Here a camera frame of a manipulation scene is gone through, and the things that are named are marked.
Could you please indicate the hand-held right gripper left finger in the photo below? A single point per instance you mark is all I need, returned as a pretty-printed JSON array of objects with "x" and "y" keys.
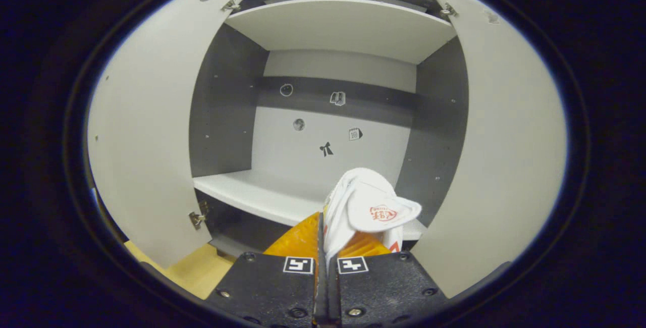
[{"x": 272, "y": 292}]

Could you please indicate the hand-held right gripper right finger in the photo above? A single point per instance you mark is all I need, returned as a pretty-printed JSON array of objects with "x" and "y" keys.
[{"x": 383, "y": 287}]

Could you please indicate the white shoe yellow sole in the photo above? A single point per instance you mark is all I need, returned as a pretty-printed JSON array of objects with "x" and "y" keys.
[{"x": 368, "y": 202}]

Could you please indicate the white shoe cabinet door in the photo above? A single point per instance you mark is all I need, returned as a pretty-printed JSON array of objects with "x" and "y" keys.
[
  {"x": 504, "y": 156},
  {"x": 146, "y": 126}
]

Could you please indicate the white grey shoe cabinet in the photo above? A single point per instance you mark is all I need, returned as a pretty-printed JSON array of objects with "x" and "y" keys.
[{"x": 333, "y": 30}]

